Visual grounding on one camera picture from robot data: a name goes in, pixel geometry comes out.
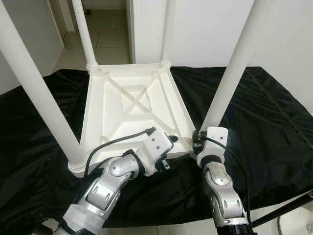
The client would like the white plastic table leg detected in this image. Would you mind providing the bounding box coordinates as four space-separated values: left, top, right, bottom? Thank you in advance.
72 0 98 71
0 0 88 169
160 0 176 67
201 0 272 130

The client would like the black fabric table cover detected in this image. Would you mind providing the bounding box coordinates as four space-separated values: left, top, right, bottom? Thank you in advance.
0 66 313 231

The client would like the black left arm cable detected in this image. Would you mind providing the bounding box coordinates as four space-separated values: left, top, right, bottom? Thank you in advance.
84 127 156 179

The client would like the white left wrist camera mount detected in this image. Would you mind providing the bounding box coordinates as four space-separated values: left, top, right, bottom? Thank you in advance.
139 128 173 174

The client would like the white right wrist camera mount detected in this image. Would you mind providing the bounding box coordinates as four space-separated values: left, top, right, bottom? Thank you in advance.
196 126 229 167

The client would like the white plastic children table top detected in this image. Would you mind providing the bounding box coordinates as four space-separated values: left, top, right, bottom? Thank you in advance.
67 61 197 178

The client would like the black metal table leg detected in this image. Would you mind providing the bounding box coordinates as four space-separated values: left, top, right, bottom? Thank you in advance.
249 193 313 228

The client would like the white standing fan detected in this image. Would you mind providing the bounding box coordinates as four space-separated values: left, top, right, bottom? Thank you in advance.
276 206 313 235

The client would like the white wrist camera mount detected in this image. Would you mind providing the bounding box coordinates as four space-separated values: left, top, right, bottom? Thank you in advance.
196 126 229 167
139 128 173 174

